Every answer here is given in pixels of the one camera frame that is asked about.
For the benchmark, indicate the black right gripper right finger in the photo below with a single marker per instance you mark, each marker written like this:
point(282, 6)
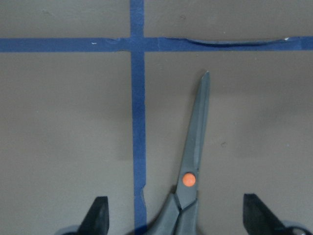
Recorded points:
point(258, 219)

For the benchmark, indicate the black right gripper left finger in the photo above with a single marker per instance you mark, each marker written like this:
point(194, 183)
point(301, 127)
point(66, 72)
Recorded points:
point(96, 221)

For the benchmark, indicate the grey scissors orange handles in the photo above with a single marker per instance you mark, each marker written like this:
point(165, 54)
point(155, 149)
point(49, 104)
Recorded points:
point(179, 213)

